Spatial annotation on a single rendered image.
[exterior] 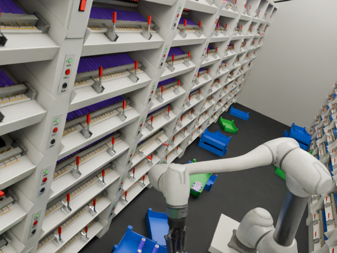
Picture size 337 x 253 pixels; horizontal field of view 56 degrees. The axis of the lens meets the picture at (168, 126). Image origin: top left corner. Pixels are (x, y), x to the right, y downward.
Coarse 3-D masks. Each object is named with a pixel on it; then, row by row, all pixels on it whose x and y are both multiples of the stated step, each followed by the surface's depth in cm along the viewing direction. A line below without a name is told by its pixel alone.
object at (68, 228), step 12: (108, 192) 182; (96, 204) 175; (108, 204) 181; (72, 216) 160; (84, 216) 165; (60, 228) 143; (72, 228) 156; (48, 240) 144; (60, 240) 145; (36, 252) 136; (48, 252) 140
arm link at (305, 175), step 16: (288, 160) 140; (304, 160) 136; (288, 176) 141; (304, 176) 133; (320, 176) 131; (288, 192) 147; (304, 192) 138; (320, 192) 133; (288, 208) 150; (304, 208) 149; (288, 224) 155; (272, 240) 167; (288, 240) 161
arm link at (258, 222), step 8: (256, 208) 187; (248, 216) 186; (256, 216) 182; (264, 216) 181; (240, 224) 191; (248, 224) 184; (256, 224) 181; (264, 224) 180; (272, 224) 186; (240, 232) 189; (248, 232) 184; (256, 232) 180; (264, 232) 178; (240, 240) 189; (248, 240) 184; (256, 240) 179
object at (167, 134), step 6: (156, 132) 233; (168, 132) 236; (162, 138) 232; (168, 138) 238; (150, 144) 217; (156, 144) 222; (144, 150) 207; (150, 150) 212; (138, 156) 199; (144, 156) 203; (132, 162) 191; (138, 162) 199
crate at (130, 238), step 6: (126, 234) 145; (132, 234) 146; (138, 234) 145; (126, 240) 146; (132, 240) 147; (138, 240) 146; (150, 240) 144; (120, 246) 142; (126, 246) 143; (132, 246) 145; (144, 246) 147; (150, 246) 146; (162, 246) 144; (114, 252) 129; (120, 252) 139; (126, 252) 140; (132, 252) 141; (144, 252) 144; (150, 252) 145; (156, 252) 146; (162, 252) 145; (186, 252) 142
